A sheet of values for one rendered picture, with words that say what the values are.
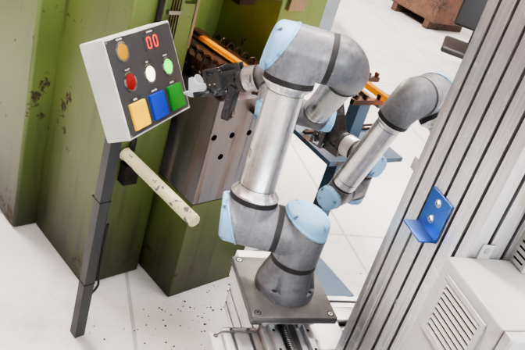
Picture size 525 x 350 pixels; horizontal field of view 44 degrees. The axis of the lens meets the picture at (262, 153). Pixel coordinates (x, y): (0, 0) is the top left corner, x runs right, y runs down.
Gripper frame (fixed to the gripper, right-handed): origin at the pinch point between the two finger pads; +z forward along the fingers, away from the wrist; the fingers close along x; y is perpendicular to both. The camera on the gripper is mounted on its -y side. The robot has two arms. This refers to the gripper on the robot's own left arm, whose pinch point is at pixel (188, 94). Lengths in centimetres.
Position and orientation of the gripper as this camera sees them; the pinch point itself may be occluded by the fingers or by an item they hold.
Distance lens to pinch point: 199.6
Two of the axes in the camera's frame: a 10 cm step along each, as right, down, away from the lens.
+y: -2.1, -9.4, -2.7
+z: -9.0, 0.8, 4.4
